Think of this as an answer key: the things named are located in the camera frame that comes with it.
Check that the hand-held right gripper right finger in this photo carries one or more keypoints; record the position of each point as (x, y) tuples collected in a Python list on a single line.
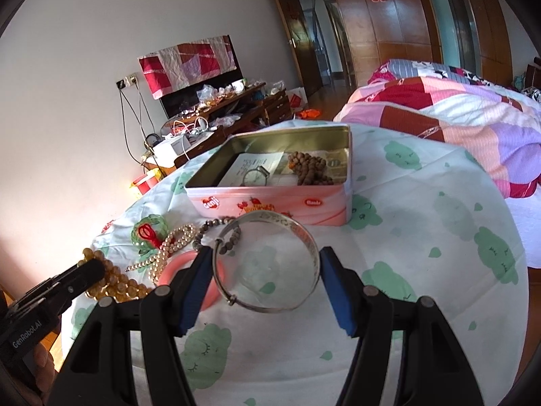
[(338, 296)]

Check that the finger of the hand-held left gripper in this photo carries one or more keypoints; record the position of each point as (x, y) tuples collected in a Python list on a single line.
[(84, 275)]

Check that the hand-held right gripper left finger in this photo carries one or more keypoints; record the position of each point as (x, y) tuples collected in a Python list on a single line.
[(194, 287)]

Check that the green bangle with red knot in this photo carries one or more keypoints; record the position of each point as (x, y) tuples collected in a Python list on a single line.
[(137, 237)]

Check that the silver bangle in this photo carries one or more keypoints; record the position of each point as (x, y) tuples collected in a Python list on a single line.
[(274, 216)]

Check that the pink tin box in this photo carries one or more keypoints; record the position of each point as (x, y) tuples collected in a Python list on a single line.
[(270, 211)]

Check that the person's left hand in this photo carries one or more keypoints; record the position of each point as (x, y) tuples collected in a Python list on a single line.
[(42, 363)]

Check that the white tablecloth with green bears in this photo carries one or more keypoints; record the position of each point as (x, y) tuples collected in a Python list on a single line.
[(422, 241)]

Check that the red and yellow box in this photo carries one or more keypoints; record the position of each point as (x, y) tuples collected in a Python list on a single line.
[(146, 182)]

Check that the silver wrist watch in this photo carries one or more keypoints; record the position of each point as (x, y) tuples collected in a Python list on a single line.
[(255, 176)]

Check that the green paper note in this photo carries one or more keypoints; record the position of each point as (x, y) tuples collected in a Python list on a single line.
[(334, 157)]

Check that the white box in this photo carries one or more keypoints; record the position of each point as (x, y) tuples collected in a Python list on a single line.
[(167, 148)]

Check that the orange item on floor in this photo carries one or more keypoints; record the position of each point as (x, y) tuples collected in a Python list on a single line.
[(310, 113)]

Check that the black television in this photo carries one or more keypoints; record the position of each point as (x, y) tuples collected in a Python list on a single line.
[(190, 95)]

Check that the clear plastic bag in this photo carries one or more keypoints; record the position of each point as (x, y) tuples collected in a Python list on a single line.
[(207, 93)]

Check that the wooden television cabinet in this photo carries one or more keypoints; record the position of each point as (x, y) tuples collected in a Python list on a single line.
[(277, 110)]

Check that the white paper bag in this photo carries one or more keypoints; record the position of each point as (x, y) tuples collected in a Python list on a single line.
[(296, 95)]

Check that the white cup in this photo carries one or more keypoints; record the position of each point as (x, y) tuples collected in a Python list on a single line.
[(239, 86)]

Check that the red and white patchwork cloth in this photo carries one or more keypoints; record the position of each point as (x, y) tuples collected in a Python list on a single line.
[(181, 67)]

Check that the patchwork quilt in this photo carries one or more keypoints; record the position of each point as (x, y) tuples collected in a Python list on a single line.
[(465, 105)]

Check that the wooden door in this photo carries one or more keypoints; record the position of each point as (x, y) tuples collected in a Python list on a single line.
[(304, 50)]

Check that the wooden wardrobe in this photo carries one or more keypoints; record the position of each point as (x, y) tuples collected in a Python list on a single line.
[(380, 29)]

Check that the wall power outlet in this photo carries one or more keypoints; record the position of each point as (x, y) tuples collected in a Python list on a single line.
[(129, 80)]

